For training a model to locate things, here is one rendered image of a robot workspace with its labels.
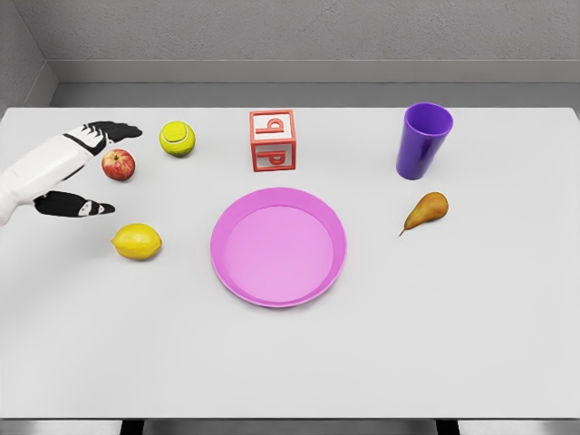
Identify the pink round plate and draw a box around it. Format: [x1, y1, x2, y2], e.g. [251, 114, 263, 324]
[209, 187, 348, 309]

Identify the brown pear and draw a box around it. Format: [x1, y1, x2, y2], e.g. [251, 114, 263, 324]
[398, 191, 450, 237]

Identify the purple cup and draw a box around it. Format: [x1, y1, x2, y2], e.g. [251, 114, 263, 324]
[395, 102, 454, 181]

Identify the red letter block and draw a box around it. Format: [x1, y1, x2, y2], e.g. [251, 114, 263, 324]
[248, 109, 298, 173]

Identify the yellow-green tennis ball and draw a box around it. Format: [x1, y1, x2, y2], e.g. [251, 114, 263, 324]
[159, 121, 197, 159]

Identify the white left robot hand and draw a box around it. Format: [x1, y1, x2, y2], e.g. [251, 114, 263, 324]
[7, 120, 143, 218]

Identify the red apple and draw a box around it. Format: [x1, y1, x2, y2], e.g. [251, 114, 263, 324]
[101, 149, 136, 182]

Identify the yellow lemon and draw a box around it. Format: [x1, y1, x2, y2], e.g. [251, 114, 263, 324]
[111, 223, 163, 261]

